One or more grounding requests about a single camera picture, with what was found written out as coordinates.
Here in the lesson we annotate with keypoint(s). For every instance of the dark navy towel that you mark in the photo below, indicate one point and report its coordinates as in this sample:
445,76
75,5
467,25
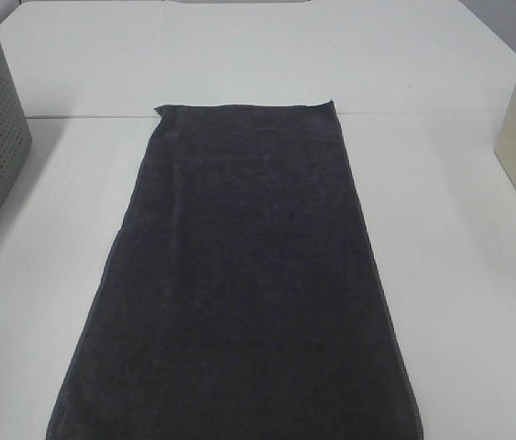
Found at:
241,298

